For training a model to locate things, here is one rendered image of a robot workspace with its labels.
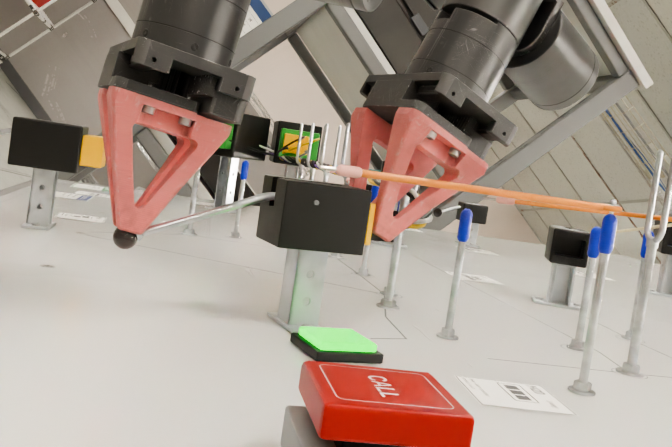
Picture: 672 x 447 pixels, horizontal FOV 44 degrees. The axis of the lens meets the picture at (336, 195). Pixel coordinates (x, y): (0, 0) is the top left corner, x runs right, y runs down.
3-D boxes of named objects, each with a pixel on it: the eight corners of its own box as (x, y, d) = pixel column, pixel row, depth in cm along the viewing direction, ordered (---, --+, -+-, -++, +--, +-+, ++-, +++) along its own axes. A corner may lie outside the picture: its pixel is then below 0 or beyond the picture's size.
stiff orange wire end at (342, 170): (314, 171, 40) (316, 160, 40) (611, 213, 46) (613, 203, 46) (322, 173, 39) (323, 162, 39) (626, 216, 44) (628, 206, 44)
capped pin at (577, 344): (588, 353, 56) (609, 228, 56) (566, 348, 57) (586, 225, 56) (587, 349, 58) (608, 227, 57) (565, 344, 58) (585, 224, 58)
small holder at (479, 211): (424, 237, 126) (430, 197, 126) (474, 244, 128) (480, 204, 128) (433, 241, 122) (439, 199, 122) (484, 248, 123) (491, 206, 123)
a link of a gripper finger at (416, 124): (380, 249, 57) (443, 133, 59) (438, 268, 51) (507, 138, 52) (304, 201, 54) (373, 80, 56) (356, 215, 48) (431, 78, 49)
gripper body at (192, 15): (200, 109, 53) (234, -1, 53) (249, 112, 43) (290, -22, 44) (99, 76, 50) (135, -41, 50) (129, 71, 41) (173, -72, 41)
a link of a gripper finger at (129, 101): (168, 234, 52) (211, 91, 52) (196, 253, 45) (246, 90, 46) (59, 205, 49) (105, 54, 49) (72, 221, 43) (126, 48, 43)
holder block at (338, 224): (255, 236, 52) (264, 173, 52) (335, 244, 54) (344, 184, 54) (277, 248, 48) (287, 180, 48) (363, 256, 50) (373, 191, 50)
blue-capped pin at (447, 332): (431, 334, 55) (451, 206, 55) (450, 335, 56) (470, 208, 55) (443, 340, 54) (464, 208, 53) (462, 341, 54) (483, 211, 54)
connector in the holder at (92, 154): (83, 163, 80) (87, 134, 80) (104, 166, 80) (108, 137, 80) (78, 165, 76) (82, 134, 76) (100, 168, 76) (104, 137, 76)
